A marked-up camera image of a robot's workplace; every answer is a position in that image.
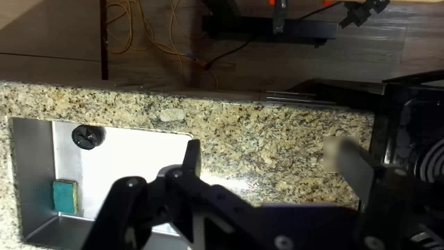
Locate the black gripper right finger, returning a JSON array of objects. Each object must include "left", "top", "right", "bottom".
[{"left": 336, "top": 138, "right": 444, "bottom": 250}]

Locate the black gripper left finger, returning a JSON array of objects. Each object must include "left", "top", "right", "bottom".
[{"left": 82, "top": 138, "right": 279, "bottom": 250}]

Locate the stainless steel sink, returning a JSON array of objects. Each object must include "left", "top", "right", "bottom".
[{"left": 9, "top": 117, "right": 193, "bottom": 250}]

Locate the black electric stove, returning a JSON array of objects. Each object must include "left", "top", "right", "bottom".
[{"left": 265, "top": 69, "right": 444, "bottom": 250}]

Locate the teal sponge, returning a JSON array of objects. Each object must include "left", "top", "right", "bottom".
[{"left": 52, "top": 180, "right": 81, "bottom": 217}]

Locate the black coil burner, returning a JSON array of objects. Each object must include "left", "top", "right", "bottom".
[{"left": 412, "top": 138, "right": 444, "bottom": 187}]

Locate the black sink drain stopper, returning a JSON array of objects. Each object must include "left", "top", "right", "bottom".
[{"left": 71, "top": 124, "right": 106, "bottom": 152}]

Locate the black stand base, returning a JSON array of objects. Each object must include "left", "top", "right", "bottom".
[{"left": 202, "top": 0, "right": 340, "bottom": 49}]

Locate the orange cable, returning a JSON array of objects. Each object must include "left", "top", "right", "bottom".
[{"left": 107, "top": 0, "right": 207, "bottom": 69}]

